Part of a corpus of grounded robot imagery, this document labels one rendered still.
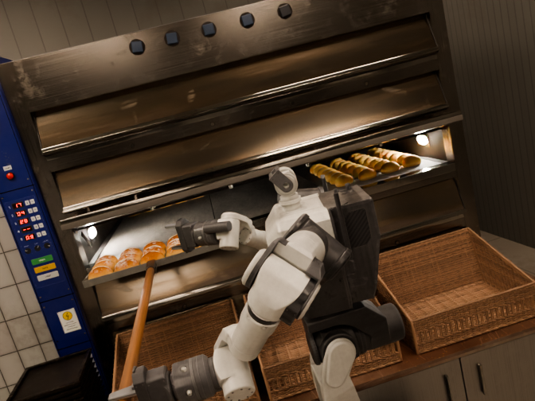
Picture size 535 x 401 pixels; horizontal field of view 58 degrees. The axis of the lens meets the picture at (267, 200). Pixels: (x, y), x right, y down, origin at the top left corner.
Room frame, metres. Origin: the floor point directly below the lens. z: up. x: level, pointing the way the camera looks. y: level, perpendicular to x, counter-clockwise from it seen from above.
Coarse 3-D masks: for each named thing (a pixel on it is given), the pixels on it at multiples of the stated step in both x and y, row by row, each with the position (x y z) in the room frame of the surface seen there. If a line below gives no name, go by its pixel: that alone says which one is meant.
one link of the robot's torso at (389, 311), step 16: (368, 304) 1.33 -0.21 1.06; (304, 320) 1.29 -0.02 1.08; (320, 320) 1.26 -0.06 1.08; (336, 320) 1.26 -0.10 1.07; (352, 320) 1.27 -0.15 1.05; (368, 320) 1.27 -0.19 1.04; (384, 320) 1.28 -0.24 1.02; (400, 320) 1.30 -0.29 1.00; (368, 336) 1.28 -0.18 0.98; (384, 336) 1.28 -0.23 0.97; (400, 336) 1.29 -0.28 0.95
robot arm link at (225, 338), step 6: (234, 324) 0.94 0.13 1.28; (222, 330) 0.93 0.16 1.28; (228, 330) 0.91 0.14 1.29; (222, 336) 0.93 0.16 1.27; (228, 336) 0.90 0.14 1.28; (216, 342) 0.96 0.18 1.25; (222, 342) 0.94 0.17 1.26; (228, 342) 0.89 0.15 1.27; (216, 348) 0.95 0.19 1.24; (234, 348) 0.87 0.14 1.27; (234, 354) 0.87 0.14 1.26; (240, 354) 0.86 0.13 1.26; (258, 354) 0.88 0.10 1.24; (246, 360) 0.87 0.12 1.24
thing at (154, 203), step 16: (416, 128) 2.12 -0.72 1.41; (432, 128) 2.17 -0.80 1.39; (368, 144) 2.09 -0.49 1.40; (304, 160) 2.06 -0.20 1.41; (320, 160) 2.20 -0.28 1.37; (240, 176) 2.04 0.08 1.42; (256, 176) 2.04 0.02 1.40; (192, 192) 2.01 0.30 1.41; (128, 208) 1.98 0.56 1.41; (144, 208) 2.05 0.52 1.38; (64, 224) 1.96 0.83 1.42; (80, 224) 1.96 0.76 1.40
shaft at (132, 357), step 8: (152, 272) 1.71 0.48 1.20; (144, 280) 1.63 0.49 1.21; (152, 280) 1.64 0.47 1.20; (144, 288) 1.54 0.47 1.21; (144, 296) 1.46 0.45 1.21; (144, 304) 1.40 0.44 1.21; (144, 312) 1.35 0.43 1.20; (136, 320) 1.29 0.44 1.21; (144, 320) 1.30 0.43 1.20; (136, 328) 1.23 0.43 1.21; (136, 336) 1.18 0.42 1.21; (136, 344) 1.14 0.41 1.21; (128, 352) 1.10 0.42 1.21; (136, 352) 1.10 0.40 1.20; (128, 360) 1.06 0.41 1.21; (136, 360) 1.07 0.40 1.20; (128, 368) 1.02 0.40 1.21; (128, 376) 0.99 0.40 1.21; (120, 384) 0.96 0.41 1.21; (128, 384) 0.96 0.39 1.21; (120, 400) 0.90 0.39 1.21; (128, 400) 0.90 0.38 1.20
